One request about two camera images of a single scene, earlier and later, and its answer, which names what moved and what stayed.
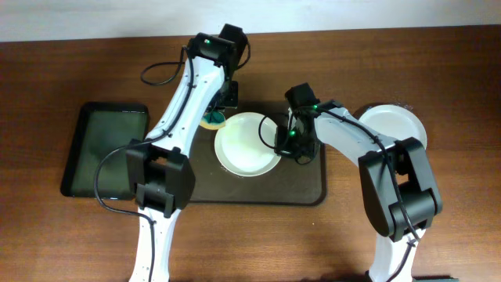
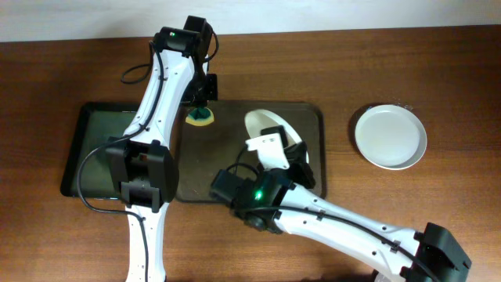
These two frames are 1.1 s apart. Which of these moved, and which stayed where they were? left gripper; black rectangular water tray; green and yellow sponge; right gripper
Moved: right gripper; left gripper; green and yellow sponge
Stayed: black rectangular water tray
